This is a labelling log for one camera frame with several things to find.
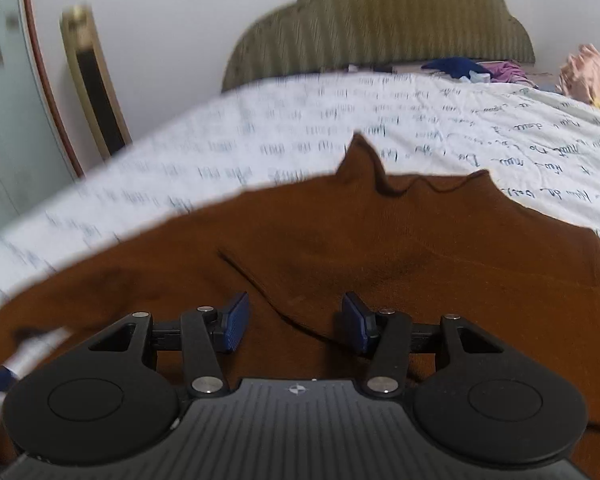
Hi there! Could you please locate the brown knit sweater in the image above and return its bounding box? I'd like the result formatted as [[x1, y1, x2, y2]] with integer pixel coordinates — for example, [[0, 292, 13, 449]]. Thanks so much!
[[0, 136, 600, 479]]

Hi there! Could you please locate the pink crumpled garment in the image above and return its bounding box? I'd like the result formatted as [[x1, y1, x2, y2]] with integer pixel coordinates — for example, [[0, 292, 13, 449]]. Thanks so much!
[[558, 44, 600, 106]]

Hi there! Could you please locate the navy blue garment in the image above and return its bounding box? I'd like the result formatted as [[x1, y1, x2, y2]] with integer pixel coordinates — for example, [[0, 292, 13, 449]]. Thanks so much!
[[421, 56, 492, 79]]

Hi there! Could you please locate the olive striped padded headboard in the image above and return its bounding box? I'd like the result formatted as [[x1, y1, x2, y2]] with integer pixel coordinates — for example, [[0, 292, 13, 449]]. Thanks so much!
[[222, 0, 535, 91]]

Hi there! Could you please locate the purple garment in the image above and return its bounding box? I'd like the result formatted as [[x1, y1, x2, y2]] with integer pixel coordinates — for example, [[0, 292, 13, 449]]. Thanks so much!
[[480, 61, 529, 84]]

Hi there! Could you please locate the gold tower fan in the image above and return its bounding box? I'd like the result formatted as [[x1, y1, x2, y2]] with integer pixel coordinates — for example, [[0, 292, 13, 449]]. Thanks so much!
[[60, 4, 132, 159]]

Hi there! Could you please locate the white script-print bed sheet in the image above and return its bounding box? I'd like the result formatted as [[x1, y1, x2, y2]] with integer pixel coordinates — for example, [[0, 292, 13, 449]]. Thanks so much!
[[0, 74, 600, 307]]

